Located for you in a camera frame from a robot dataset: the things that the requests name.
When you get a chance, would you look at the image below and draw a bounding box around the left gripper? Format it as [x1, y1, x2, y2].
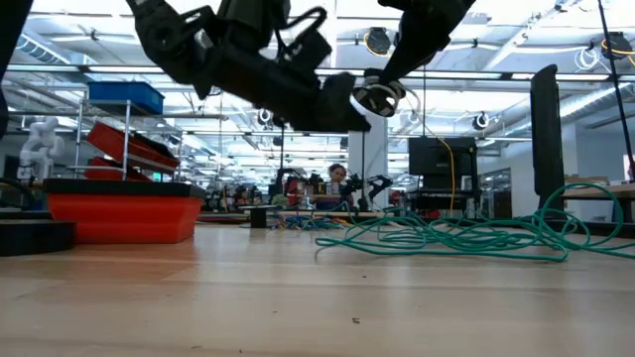
[195, 44, 372, 133]

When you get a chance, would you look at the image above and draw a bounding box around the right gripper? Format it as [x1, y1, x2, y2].
[379, 0, 477, 83]

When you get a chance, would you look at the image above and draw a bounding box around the green cord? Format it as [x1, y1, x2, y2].
[315, 182, 635, 264]

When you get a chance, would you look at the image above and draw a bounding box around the person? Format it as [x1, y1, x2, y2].
[317, 163, 356, 210]

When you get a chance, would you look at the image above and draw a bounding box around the black monitor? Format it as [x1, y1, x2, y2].
[407, 136, 479, 192]

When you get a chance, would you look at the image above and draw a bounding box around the blue plastic bin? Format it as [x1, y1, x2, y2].
[87, 80, 166, 116]

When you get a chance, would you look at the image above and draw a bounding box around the thin black pole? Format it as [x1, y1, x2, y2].
[597, 0, 635, 168]

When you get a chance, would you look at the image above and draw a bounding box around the metal shelf rack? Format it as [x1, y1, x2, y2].
[66, 97, 186, 182]

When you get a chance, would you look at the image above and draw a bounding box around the red plastic shelf bin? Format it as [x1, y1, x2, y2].
[86, 121, 182, 175]
[82, 156, 153, 182]

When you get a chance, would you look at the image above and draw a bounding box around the wooden side table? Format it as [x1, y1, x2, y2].
[560, 181, 635, 224]

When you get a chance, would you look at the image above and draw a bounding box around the red square tray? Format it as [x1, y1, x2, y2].
[43, 178, 207, 245]

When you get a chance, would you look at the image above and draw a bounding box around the black tape roll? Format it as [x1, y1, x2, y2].
[0, 219, 77, 258]

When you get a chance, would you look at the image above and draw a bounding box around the multicolour wire bundle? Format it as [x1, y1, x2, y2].
[270, 212, 356, 232]

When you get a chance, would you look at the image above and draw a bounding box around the orange hanging cable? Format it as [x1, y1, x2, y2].
[436, 136, 456, 213]

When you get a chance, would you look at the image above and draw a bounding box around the black upright post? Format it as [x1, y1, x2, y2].
[528, 63, 570, 222]

